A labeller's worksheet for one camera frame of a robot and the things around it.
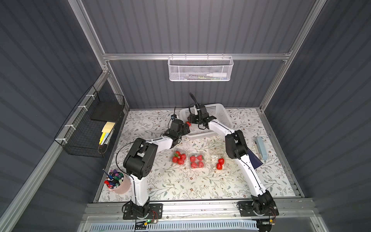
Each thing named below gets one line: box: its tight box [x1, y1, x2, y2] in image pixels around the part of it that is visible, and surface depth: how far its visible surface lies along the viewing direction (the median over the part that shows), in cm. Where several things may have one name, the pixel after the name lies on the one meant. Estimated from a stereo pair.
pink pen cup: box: [102, 169, 132, 195], surface depth 74 cm
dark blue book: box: [246, 147, 264, 170], surface depth 93 cm
